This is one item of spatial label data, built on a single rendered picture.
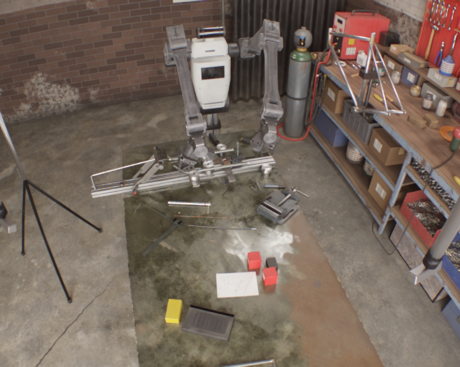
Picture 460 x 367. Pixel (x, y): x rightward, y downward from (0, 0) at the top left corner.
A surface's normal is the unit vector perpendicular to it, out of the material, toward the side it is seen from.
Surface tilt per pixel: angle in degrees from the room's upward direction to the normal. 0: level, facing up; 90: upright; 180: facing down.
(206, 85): 90
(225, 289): 0
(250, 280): 0
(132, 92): 90
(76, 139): 0
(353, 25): 90
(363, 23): 90
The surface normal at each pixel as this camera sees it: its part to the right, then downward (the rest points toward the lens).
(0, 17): 0.25, 0.63
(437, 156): 0.00, -0.76
